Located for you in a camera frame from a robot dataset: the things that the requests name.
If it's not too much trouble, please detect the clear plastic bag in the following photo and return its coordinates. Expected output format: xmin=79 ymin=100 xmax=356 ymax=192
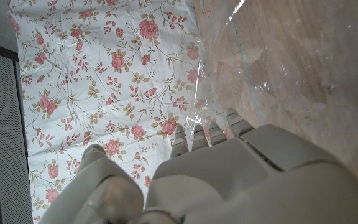
xmin=185 ymin=0 xmax=358 ymax=200

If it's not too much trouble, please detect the dark perforated wall panel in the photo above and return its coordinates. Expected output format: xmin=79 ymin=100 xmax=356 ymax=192
xmin=0 ymin=39 xmax=34 ymax=224

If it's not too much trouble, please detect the floral print curtain backdrop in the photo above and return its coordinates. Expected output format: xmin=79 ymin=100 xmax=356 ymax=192
xmin=6 ymin=0 xmax=229 ymax=224

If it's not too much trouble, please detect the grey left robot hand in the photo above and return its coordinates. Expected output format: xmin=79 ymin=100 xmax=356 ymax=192
xmin=39 ymin=107 xmax=358 ymax=224

